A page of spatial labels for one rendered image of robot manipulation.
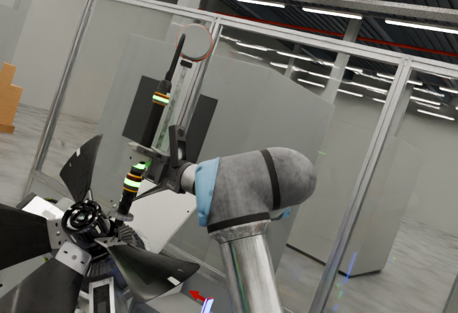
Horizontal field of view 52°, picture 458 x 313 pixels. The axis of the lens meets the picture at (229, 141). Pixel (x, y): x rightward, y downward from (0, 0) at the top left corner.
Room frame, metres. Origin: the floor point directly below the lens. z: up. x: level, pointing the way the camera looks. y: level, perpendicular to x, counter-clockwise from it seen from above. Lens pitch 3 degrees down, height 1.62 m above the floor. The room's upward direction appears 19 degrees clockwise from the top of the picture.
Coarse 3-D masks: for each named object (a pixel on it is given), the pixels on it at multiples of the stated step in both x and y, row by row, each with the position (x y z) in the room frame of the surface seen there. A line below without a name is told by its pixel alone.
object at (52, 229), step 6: (48, 222) 1.35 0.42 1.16; (54, 222) 1.35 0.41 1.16; (60, 222) 1.35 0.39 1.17; (48, 228) 1.35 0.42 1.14; (54, 228) 1.35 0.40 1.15; (60, 228) 1.35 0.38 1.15; (48, 234) 1.35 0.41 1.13; (54, 234) 1.35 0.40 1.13; (54, 240) 1.35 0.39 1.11; (60, 240) 1.35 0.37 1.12; (54, 246) 1.35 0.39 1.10; (60, 246) 1.35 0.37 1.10
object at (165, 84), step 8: (168, 72) 1.29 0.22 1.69; (168, 80) 1.29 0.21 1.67; (160, 88) 1.28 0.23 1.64; (168, 88) 1.28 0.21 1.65; (128, 192) 1.28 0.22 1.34; (120, 200) 1.29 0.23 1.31; (128, 200) 1.28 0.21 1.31; (120, 208) 1.28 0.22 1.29; (128, 208) 1.29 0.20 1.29; (120, 224) 1.29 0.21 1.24
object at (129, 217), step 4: (136, 192) 1.32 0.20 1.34; (108, 212) 1.28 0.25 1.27; (112, 212) 1.27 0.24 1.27; (116, 212) 1.28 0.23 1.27; (128, 212) 1.32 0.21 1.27; (112, 216) 1.27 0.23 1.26; (116, 216) 1.26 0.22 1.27; (120, 216) 1.26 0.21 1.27; (124, 216) 1.27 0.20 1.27; (128, 216) 1.28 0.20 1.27; (132, 216) 1.30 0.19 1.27; (124, 220) 1.27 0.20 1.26; (128, 220) 1.27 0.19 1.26; (132, 220) 1.30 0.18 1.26
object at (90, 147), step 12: (84, 144) 1.58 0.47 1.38; (96, 144) 1.53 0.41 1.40; (72, 156) 1.59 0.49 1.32; (84, 156) 1.53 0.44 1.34; (72, 168) 1.56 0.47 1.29; (84, 168) 1.49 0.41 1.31; (72, 180) 1.53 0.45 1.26; (84, 180) 1.46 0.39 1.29; (72, 192) 1.51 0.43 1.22; (84, 192) 1.43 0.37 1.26
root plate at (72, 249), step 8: (64, 248) 1.27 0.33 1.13; (72, 248) 1.29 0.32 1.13; (80, 248) 1.30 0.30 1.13; (56, 256) 1.25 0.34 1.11; (64, 256) 1.26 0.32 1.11; (80, 256) 1.29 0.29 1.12; (88, 256) 1.30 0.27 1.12; (72, 264) 1.27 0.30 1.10; (80, 264) 1.28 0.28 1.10; (80, 272) 1.27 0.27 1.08
